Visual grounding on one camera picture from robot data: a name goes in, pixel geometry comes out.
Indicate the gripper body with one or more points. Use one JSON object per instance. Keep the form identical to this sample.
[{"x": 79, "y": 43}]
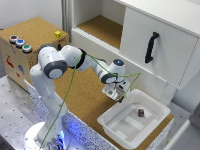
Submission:
[{"x": 115, "y": 88}]

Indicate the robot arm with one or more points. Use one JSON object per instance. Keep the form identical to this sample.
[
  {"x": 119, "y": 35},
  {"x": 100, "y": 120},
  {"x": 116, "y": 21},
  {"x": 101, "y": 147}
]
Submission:
[{"x": 50, "y": 63}]

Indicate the purple block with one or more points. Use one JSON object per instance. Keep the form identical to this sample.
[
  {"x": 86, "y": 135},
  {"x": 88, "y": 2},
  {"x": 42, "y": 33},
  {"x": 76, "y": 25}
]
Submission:
[{"x": 141, "y": 112}]

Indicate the yellow block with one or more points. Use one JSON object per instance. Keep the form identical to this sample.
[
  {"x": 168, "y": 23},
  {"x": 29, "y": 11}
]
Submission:
[{"x": 57, "y": 34}]

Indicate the white plastic box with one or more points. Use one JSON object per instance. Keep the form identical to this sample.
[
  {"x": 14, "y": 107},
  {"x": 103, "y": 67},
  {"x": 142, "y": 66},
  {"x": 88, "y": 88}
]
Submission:
[{"x": 133, "y": 123}]

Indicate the white sliding door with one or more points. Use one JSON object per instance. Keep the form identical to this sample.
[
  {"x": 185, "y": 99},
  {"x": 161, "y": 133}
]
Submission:
[{"x": 166, "y": 46}]

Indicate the white cabinet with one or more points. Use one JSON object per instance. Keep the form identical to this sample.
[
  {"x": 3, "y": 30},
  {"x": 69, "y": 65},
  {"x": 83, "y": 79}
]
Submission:
[{"x": 100, "y": 20}]

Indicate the green button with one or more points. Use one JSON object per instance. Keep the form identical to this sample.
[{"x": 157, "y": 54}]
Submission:
[{"x": 26, "y": 48}]

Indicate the wooden drawer box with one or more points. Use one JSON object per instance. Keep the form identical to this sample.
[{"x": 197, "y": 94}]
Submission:
[{"x": 33, "y": 33}]

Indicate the blue button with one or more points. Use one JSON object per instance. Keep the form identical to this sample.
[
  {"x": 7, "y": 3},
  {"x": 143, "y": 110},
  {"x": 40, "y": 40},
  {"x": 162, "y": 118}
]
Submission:
[{"x": 20, "y": 42}]

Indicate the red button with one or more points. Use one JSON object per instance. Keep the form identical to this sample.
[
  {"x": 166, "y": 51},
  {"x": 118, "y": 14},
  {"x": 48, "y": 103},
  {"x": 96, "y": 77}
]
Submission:
[{"x": 13, "y": 39}]

